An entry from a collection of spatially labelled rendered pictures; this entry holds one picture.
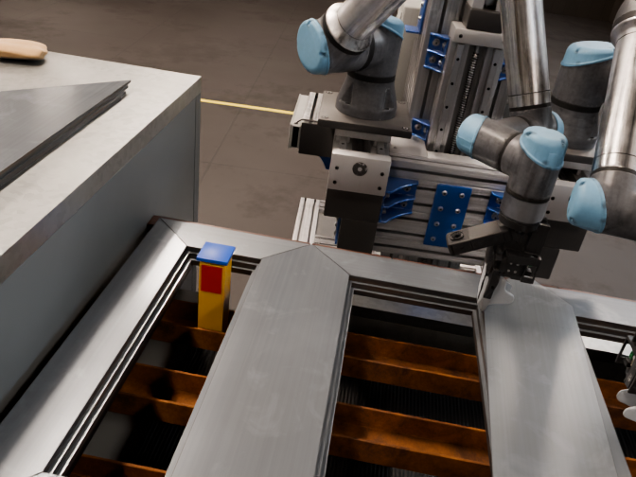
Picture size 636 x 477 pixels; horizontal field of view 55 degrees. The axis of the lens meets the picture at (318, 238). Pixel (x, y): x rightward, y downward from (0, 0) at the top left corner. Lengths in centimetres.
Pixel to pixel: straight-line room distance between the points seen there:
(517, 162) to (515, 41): 25
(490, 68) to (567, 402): 84
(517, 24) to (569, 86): 39
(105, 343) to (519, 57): 87
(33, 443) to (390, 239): 103
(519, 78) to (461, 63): 41
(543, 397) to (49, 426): 74
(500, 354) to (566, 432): 18
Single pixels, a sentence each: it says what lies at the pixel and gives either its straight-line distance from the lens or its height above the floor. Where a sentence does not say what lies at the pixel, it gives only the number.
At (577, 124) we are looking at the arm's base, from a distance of 159.
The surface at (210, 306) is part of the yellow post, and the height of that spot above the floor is 78.
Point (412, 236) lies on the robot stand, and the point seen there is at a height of 74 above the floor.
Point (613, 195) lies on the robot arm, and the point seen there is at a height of 118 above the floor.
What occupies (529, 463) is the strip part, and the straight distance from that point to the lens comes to 98.
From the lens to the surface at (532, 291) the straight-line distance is 134.
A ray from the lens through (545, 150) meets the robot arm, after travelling 106.
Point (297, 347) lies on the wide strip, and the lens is 104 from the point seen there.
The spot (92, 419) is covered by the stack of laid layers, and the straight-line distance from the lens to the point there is 97.
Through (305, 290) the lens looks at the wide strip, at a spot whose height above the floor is 85.
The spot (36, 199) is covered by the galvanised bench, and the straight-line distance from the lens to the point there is 104.
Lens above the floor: 153
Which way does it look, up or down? 31 degrees down
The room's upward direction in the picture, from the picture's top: 8 degrees clockwise
